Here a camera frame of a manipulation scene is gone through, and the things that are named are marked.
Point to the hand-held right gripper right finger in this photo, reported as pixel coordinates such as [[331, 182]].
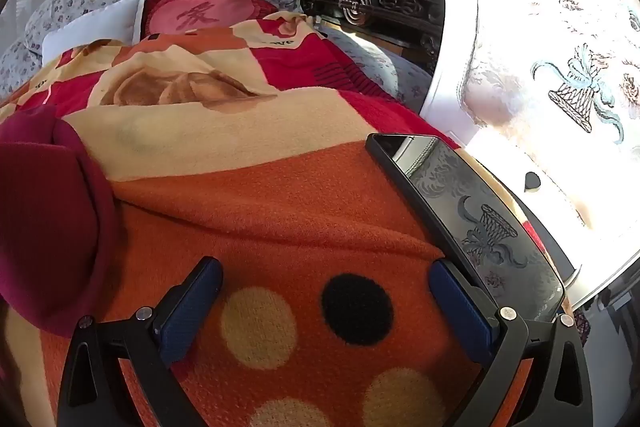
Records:
[[462, 314]]

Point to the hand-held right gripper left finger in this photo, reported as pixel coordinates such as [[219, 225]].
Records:
[[192, 307]]

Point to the white pillow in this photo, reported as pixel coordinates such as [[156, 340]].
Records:
[[100, 24]]

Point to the orange red printed blanket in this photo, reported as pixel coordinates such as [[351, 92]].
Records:
[[280, 217]]

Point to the red heart pillow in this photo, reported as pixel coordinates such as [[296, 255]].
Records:
[[200, 14]]

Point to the maroon fleece garment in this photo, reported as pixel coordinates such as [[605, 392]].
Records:
[[45, 217]]

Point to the black smartphone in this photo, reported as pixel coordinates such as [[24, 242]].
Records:
[[475, 217]]

